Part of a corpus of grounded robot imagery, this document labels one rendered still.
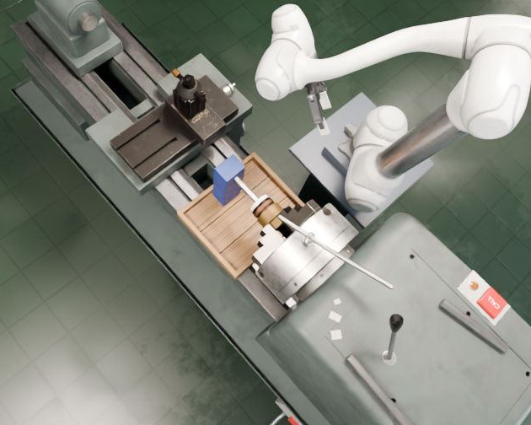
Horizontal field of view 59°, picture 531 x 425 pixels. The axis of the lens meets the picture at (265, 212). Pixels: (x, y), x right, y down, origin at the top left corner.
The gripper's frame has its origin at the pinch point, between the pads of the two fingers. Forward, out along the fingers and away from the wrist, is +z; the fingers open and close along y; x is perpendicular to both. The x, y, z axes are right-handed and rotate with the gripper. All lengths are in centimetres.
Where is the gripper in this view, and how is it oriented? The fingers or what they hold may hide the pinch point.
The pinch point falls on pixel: (325, 118)
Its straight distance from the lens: 165.6
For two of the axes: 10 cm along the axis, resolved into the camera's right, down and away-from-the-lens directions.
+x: 9.2, -1.5, -3.6
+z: 3.8, 6.0, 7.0
